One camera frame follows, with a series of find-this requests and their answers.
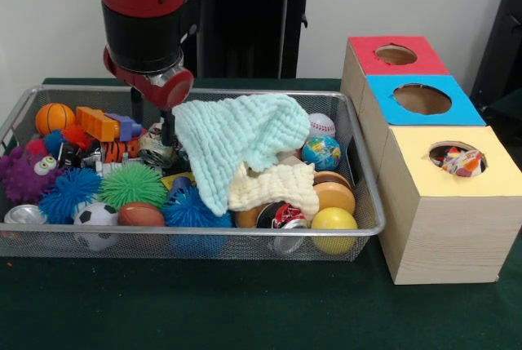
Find silver wire mesh bin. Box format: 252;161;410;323
0;84;387;264

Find small polka dot paper ball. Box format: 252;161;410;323
440;146;487;178

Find dark green table cloth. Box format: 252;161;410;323
0;76;522;350

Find purple spiky toy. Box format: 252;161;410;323
0;145;62;204

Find crushed pale can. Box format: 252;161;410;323
137;123;181;168

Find yellow ball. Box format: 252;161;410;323
310;206;359;256

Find mint waffle cloth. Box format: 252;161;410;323
170;93;311;217

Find white toy baseball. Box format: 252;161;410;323
307;113;337;139

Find small soccer ball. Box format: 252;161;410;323
73;202;120;252

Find wooden box three round holes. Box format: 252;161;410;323
340;34;513;286

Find black upright panel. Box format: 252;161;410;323
469;0;522;100

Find crushed silver can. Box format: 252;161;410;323
256;202;310;255

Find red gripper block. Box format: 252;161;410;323
103;46;195;148

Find cream waffle cloth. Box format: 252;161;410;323
227;162;321;217

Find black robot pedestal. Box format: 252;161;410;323
189;0;330;80

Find small globe ball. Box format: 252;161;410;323
301;135;342;171

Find orange toy basketball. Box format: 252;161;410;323
34;102;77;136

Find green spiky ball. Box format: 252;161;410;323
98;162;169;212

